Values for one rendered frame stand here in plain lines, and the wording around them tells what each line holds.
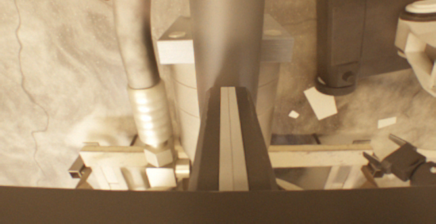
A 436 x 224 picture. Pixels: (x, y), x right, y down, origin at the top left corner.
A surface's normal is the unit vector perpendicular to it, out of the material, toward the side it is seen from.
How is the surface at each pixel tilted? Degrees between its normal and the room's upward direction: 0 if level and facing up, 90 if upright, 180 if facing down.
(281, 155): 0
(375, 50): 0
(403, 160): 89
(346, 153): 0
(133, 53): 13
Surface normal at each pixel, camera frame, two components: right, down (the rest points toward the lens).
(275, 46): -0.02, 0.53
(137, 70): 0.20, 0.45
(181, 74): -0.67, 0.40
